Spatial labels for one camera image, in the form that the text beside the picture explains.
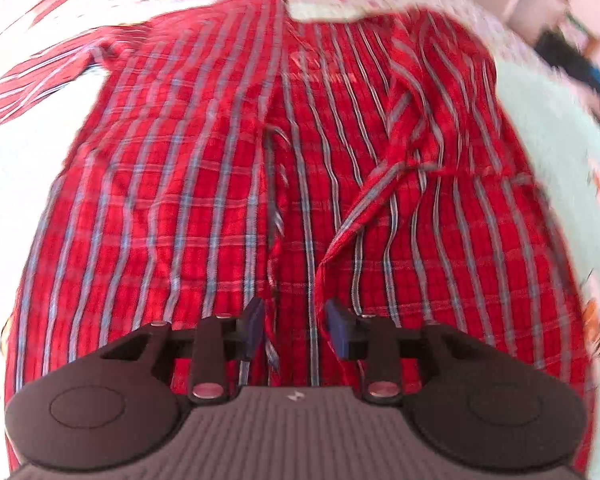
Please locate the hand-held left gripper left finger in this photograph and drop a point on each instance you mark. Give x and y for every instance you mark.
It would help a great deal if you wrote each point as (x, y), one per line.
(252, 327)

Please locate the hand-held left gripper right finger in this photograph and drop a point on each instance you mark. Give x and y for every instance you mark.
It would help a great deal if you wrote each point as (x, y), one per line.
(337, 327)

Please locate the red plaid shirt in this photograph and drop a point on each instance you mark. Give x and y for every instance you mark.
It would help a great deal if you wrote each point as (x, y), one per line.
(205, 185)

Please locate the quilted bee bedspread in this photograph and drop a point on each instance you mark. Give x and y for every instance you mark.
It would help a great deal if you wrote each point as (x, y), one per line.
(550, 125)

